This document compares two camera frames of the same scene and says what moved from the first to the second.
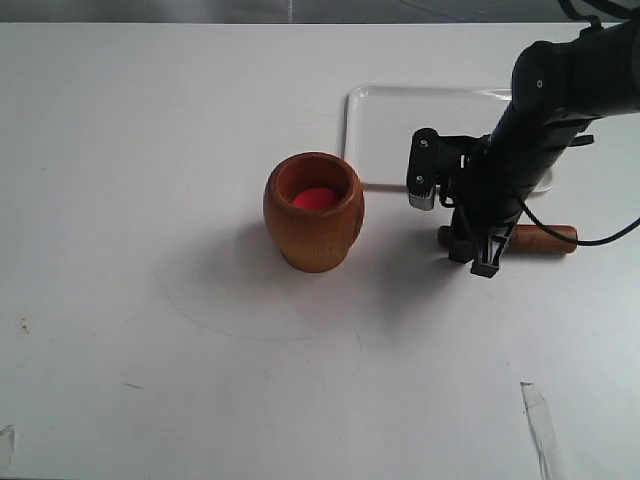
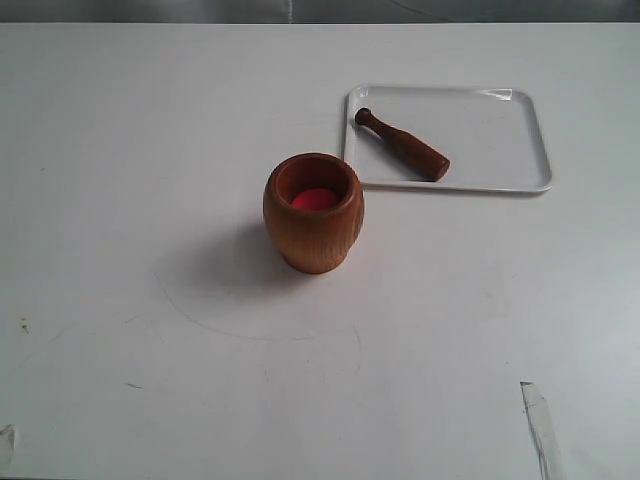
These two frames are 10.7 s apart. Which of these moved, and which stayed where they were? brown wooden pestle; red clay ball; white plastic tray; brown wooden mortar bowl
Moved: brown wooden pestle
Stayed: brown wooden mortar bowl; red clay ball; white plastic tray
